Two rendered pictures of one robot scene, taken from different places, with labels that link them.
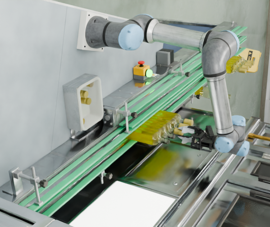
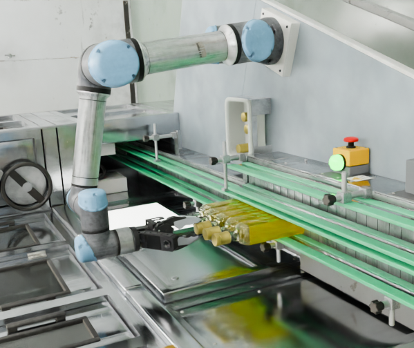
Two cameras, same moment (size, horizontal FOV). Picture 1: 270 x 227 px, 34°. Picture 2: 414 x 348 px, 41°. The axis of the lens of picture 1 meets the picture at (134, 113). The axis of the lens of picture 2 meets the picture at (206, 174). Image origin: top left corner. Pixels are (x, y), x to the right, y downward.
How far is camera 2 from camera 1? 325 cm
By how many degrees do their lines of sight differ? 112
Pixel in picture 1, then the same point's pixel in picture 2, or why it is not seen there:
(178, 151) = (210, 268)
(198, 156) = (174, 276)
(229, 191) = (84, 288)
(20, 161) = (210, 145)
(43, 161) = not seen: hidden behind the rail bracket
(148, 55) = (405, 150)
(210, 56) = not seen: hidden behind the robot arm
